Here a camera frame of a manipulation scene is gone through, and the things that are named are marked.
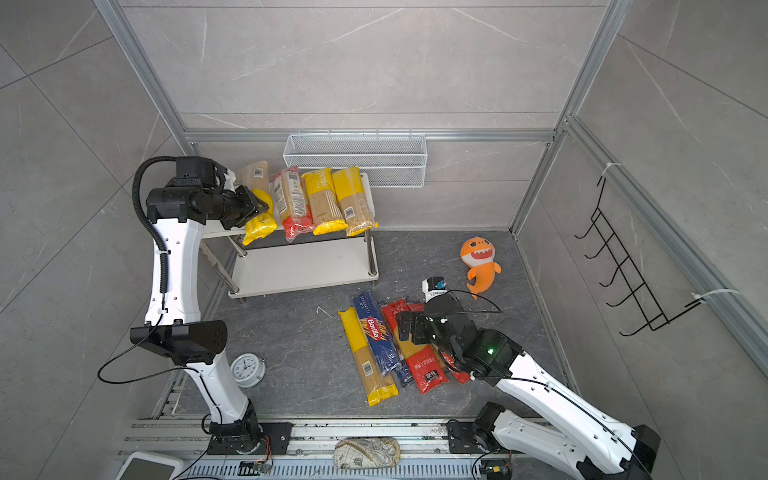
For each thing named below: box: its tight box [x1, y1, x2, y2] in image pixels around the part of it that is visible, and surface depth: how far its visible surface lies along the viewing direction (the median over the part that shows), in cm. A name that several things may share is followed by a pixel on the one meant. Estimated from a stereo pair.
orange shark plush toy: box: [460, 236, 502, 300], surface depth 105 cm
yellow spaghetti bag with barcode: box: [332, 166, 379, 237], surface depth 76 cm
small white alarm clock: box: [230, 352, 266, 388], surface depth 83 cm
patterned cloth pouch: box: [333, 437, 401, 469], surface depth 70 cm
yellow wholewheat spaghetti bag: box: [302, 168, 348, 236], surface depth 76 cm
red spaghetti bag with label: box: [272, 167, 315, 243], surface depth 76 cm
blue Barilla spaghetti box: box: [354, 290, 415, 387], surface depth 86 cm
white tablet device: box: [115, 451, 184, 480], surface depth 68 cm
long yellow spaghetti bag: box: [338, 307, 399, 407], surface depth 85 cm
